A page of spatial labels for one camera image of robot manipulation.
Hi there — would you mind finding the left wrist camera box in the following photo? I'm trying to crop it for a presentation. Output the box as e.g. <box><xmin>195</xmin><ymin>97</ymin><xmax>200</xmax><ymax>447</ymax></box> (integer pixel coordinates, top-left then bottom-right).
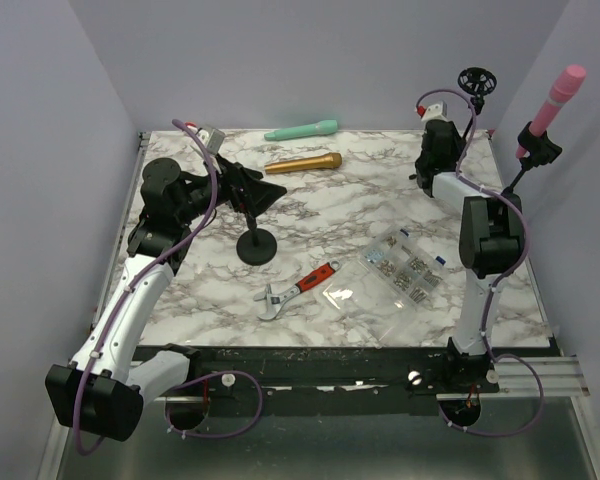
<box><xmin>185</xmin><ymin>122</ymin><xmax>226</xmax><ymax>155</ymax></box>

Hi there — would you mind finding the aluminium rail frame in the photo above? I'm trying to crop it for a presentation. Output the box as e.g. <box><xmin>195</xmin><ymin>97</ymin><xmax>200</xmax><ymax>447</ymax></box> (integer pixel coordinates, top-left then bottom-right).
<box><xmin>34</xmin><ymin>132</ymin><xmax>599</xmax><ymax>480</ymax></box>

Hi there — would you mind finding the green microphone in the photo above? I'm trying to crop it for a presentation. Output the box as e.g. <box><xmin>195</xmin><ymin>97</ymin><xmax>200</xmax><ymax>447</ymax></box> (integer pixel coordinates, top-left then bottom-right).
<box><xmin>264</xmin><ymin>119</ymin><xmax>339</xmax><ymax>142</ymax></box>

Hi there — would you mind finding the pink microphone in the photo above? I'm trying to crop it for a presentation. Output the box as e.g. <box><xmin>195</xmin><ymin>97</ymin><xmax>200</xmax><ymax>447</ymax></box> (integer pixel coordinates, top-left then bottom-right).
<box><xmin>516</xmin><ymin>64</ymin><xmax>587</xmax><ymax>159</ymax></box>

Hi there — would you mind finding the black round-base stand right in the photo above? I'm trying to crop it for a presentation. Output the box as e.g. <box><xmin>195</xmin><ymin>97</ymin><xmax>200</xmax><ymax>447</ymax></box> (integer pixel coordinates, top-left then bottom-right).
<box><xmin>502</xmin><ymin>122</ymin><xmax>563</xmax><ymax>196</ymax></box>

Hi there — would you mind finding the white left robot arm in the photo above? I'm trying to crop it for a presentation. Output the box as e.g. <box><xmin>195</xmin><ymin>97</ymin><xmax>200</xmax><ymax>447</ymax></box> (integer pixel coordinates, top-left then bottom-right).
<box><xmin>45</xmin><ymin>155</ymin><xmax>287</xmax><ymax>441</ymax></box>

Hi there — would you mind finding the clear plastic screw box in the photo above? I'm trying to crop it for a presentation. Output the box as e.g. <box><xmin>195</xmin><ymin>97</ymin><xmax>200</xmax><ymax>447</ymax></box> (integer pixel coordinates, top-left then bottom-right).
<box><xmin>316</xmin><ymin>227</ymin><xmax>449</xmax><ymax>345</ymax></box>

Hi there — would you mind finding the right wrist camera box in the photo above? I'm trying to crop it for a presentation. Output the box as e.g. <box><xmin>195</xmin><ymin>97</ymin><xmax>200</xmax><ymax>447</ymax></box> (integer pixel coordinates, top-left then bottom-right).
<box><xmin>416</xmin><ymin>101</ymin><xmax>448</xmax><ymax>123</ymax></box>

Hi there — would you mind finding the black round-base microphone stand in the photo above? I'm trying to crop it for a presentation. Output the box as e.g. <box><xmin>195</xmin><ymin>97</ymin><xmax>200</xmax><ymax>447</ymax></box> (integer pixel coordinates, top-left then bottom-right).
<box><xmin>236</xmin><ymin>213</ymin><xmax>277</xmax><ymax>266</ymax></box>

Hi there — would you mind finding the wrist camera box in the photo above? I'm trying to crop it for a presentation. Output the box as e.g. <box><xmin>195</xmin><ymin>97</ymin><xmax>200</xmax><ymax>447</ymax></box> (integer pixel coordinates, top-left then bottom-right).
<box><xmin>416</xmin><ymin>101</ymin><xmax>448</xmax><ymax>123</ymax></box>
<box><xmin>185</xmin><ymin>122</ymin><xmax>226</xmax><ymax>155</ymax></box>

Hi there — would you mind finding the gold microphone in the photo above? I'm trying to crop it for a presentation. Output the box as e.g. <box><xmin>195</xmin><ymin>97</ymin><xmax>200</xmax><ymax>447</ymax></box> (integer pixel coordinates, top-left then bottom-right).
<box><xmin>264</xmin><ymin>152</ymin><xmax>342</xmax><ymax>175</ymax></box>

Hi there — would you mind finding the black tripod microphone stand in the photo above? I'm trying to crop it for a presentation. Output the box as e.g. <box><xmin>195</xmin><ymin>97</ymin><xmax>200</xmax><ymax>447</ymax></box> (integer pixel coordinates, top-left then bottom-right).
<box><xmin>457</xmin><ymin>67</ymin><xmax>497</xmax><ymax>148</ymax></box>

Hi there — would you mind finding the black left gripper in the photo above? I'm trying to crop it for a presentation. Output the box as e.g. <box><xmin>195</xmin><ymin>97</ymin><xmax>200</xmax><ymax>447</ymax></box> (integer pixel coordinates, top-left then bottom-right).
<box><xmin>177</xmin><ymin>152</ymin><xmax>287</xmax><ymax>225</ymax></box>

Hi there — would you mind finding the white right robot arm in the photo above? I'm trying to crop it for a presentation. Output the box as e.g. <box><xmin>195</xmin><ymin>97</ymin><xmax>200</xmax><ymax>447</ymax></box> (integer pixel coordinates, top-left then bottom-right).
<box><xmin>415</xmin><ymin>119</ymin><xmax>525</xmax><ymax>392</ymax></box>

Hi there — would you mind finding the red adjustable wrench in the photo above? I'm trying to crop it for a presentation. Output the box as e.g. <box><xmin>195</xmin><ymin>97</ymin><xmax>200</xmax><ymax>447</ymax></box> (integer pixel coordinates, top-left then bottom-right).
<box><xmin>254</xmin><ymin>260</ymin><xmax>341</xmax><ymax>322</ymax></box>

